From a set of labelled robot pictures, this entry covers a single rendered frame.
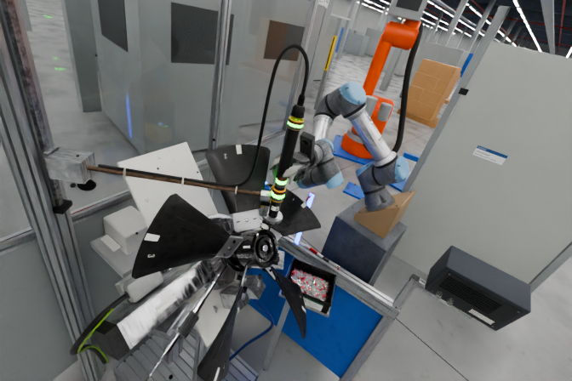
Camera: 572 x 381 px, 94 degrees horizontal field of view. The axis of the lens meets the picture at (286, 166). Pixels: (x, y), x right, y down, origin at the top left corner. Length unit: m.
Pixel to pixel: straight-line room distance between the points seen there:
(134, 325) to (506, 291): 1.14
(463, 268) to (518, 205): 1.57
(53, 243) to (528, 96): 2.68
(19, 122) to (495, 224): 2.84
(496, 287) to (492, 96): 1.55
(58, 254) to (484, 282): 1.47
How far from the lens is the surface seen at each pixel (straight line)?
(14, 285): 1.49
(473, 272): 1.20
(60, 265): 1.31
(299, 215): 1.10
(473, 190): 2.64
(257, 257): 0.87
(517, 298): 1.24
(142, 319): 0.87
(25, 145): 1.00
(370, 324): 1.58
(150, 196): 1.00
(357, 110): 1.24
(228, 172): 0.92
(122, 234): 1.30
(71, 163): 0.96
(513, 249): 2.89
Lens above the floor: 1.87
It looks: 29 degrees down
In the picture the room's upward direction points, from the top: 14 degrees clockwise
